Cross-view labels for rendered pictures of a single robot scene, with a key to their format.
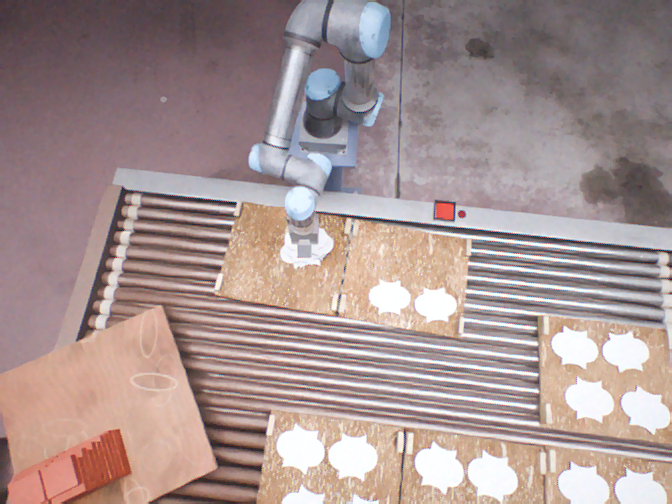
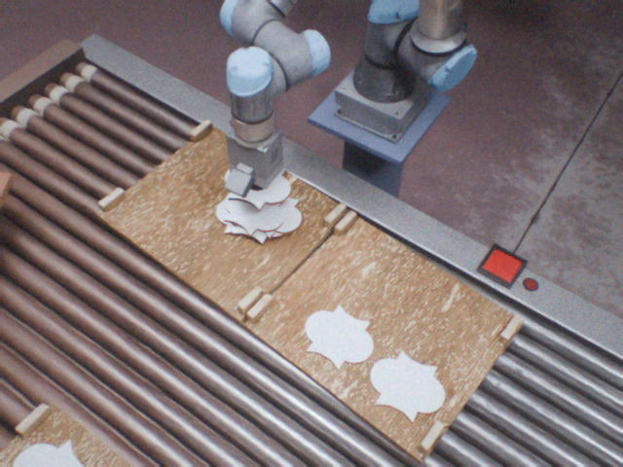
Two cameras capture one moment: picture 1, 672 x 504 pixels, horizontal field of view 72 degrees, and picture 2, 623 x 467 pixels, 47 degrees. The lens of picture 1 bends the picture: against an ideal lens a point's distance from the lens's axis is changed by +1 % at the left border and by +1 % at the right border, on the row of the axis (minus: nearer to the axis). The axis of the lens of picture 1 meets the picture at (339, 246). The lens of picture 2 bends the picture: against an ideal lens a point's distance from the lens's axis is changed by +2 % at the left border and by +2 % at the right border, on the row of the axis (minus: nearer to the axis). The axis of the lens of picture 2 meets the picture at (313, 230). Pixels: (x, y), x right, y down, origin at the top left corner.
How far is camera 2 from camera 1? 60 cm
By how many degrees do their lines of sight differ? 22
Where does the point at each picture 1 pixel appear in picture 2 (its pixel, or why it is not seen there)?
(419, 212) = (459, 251)
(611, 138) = not seen: outside the picture
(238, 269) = (149, 198)
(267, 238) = (215, 181)
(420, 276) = (407, 333)
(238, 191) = (218, 117)
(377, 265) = (348, 286)
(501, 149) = not seen: outside the picture
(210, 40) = (330, 27)
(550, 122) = not seen: outside the picture
